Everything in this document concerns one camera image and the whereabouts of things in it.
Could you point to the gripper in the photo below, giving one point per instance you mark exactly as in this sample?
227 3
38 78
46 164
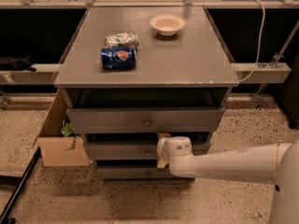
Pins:
177 148

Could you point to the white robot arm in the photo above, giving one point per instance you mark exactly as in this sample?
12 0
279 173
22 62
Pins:
276 165

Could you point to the grey top drawer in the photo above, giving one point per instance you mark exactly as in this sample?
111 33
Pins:
145 120

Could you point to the grey drawer cabinet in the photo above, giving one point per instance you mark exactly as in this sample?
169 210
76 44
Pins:
188 69

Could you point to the green packet in box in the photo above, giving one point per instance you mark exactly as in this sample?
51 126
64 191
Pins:
68 130

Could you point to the blue pepsi can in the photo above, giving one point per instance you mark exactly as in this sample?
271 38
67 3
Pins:
118 57

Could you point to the cardboard box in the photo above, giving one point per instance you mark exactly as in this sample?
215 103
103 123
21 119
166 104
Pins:
56 149

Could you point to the crushed green white can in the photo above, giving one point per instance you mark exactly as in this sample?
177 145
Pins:
126 39

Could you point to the white bowl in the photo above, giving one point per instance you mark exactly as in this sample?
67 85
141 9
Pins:
167 24

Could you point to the black floor bar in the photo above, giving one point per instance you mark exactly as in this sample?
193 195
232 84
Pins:
17 183

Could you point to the black object on ledge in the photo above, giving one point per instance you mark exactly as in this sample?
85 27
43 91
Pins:
16 64

